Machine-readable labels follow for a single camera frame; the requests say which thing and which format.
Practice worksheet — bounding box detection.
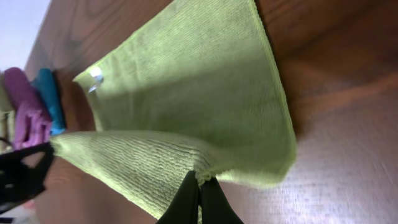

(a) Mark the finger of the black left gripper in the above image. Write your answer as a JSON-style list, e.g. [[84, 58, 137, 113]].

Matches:
[[1, 142, 55, 213]]

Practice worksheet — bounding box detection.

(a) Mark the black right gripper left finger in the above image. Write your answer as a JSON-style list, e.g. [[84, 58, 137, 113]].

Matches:
[[157, 171, 199, 224]]

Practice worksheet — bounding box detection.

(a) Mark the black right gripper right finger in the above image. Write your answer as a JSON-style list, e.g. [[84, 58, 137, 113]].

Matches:
[[200, 177, 243, 224]]

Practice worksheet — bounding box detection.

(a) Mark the light green cloth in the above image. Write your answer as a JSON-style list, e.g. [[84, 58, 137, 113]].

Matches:
[[50, 0, 296, 218]]

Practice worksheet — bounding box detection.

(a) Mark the folded pink cloth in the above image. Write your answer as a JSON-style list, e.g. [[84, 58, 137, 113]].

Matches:
[[3, 67, 52, 149]]

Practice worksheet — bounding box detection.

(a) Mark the folded green cloth on stack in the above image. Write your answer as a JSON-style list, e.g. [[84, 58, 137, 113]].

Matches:
[[1, 73, 16, 142]]

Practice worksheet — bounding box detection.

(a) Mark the folded blue cloth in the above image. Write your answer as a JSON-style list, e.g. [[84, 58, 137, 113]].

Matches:
[[32, 68, 66, 135]]

